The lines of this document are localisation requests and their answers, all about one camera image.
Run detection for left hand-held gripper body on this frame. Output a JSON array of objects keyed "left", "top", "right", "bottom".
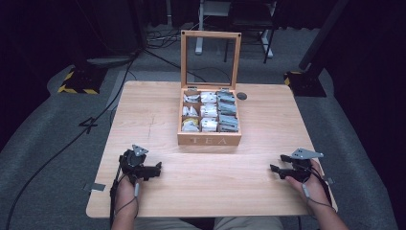
[{"left": 118, "top": 144, "right": 149, "bottom": 185}]

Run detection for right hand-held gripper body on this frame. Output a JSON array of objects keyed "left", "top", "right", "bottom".
[{"left": 288, "top": 147, "right": 325, "bottom": 184}]

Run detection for person's right hand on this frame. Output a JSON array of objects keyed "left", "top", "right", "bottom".
[{"left": 285, "top": 158, "right": 333, "bottom": 215}]

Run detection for person's left hand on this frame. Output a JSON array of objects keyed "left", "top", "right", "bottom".
[{"left": 114, "top": 173, "right": 142, "bottom": 219}]

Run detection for wooden tea box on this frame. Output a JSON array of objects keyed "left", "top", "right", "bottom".
[{"left": 176, "top": 30, "right": 243, "bottom": 148}]

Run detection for black yellow striped stand base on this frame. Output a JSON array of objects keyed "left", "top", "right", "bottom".
[
  {"left": 56, "top": 65, "right": 108, "bottom": 96},
  {"left": 283, "top": 70, "right": 327, "bottom": 98}
]

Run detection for group of grey tea packets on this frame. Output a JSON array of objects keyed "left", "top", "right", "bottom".
[{"left": 216, "top": 89, "right": 240, "bottom": 133}]

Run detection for group of white tea packets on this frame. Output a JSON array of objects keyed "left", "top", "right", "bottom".
[{"left": 181, "top": 90, "right": 219, "bottom": 133}]

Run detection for black metal stand legs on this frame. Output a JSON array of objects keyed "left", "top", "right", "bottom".
[{"left": 223, "top": 27, "right": 276, "bottom": 64}]

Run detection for black slanted stand pole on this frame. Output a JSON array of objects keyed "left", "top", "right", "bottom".
[{"left": 298, "top": 0, "right": 350, "bottom": 72}]

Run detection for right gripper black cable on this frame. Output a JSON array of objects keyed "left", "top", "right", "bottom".
[{"left": 301, "top": 166, "right": 338, "bottom": 215}]

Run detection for long black floor cable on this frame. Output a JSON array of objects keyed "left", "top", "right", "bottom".
[{"left": 4, "top": 47, "right": 143, "bottom": 230}]

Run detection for bundle of floor cables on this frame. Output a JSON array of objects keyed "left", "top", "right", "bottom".
[{"left": 145, "top": 23, "right": 185, "bottom": 51}]

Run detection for white desk frame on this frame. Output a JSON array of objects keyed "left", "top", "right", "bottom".
[{"left": 194, "top": 0, "right": 276, "bottom": 59}]

